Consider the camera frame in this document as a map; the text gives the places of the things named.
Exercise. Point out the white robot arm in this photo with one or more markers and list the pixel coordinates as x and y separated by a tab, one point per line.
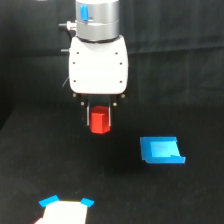
96	21

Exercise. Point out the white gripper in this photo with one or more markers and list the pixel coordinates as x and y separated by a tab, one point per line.
97	69

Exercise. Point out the blue tape piece right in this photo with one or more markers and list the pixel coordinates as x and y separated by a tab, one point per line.
87	202

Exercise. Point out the blue tape piece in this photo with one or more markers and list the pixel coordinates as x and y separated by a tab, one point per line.
87	202
47	201

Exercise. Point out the blue tape piece left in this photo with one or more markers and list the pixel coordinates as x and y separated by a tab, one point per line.
47	201

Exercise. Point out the red hexagonal block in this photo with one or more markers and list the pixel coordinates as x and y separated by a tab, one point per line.
99	120

